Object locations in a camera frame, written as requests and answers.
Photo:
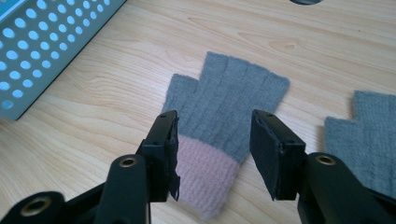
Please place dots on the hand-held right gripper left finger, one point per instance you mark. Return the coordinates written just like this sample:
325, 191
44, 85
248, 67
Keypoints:
160, 149

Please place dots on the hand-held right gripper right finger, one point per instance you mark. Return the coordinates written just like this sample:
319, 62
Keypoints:
274, 155

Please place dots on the light blue perforated plastic basket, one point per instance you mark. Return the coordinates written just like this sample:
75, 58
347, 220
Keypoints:
46, 46

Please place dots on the dark round table grommet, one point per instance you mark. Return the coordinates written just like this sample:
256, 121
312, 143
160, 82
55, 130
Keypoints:
305, 1

